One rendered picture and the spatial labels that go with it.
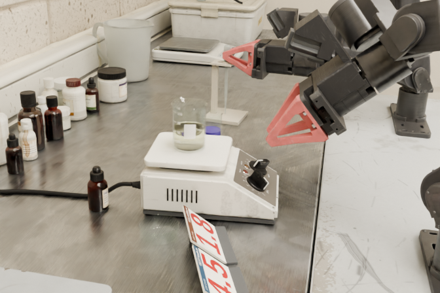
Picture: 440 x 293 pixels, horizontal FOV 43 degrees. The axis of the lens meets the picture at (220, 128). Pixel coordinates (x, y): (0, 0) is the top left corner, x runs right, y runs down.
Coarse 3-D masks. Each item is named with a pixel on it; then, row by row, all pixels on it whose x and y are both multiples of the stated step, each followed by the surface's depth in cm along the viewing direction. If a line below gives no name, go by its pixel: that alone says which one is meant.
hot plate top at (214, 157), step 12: (168, 132) 89; (156, 144) 85; (168, 144) 85; (216, 144) 85; (228, 144) 85; (156, 156) 80; (168, 156) 80; (180, 156) 80; (192, 156) 81; (204, 156) 81; (216, 156) 81; (228, 156) 81; (180, 168) 78; (192, 168) 78; (204, 168) 78; (216, 168) 78
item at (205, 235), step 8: (192, 216) 75; (192, 224) 73; (200, 224) 75; (208, 224) 77; (200, 232) 72; (208, 232) 75; (200, 240) 70; (208, 240) 72; (216, 240) 74; (208, 248) 70; (216, 248) 72
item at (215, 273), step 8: (208, 256) 68; (208, 264) 66; (216, 264) 67; (208, 272) 64; (216, 272) 65; (224, 272) 67; (208, 280) 62; (216, 280) 63; (224, 280) 65; (216, 288) 62; (224, 288) 63
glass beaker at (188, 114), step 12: (180, 108) 79; (192, 108) 79; (204, 108) 80; (180, 120) 80; (192, 120) 80; (204, 120) 81; (180, 132) 81; (192, 132) 80; (204, 132) 82; (180, 144) 81; (192, 144) 81; (204, 144) 83
